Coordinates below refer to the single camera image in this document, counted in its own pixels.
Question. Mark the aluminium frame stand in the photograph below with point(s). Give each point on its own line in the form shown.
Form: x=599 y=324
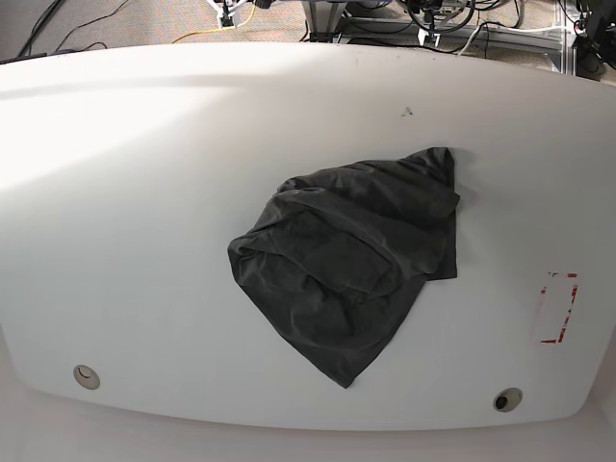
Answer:
x=454 y=27

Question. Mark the right table grommet hole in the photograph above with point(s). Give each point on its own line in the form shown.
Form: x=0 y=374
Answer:
x=507 y=400

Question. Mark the red tape rectangle marking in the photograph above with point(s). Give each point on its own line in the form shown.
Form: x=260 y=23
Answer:
x=557 y=301

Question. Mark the dark grey t-shirt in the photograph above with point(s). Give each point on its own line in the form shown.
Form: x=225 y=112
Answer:
x=338 y=257

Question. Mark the table grommet hole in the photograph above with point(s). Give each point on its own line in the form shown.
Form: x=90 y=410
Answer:
x=507 y=400
x=86 y=377

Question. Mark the left table grommet hole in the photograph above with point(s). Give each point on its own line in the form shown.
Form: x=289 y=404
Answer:
x=86 y=377

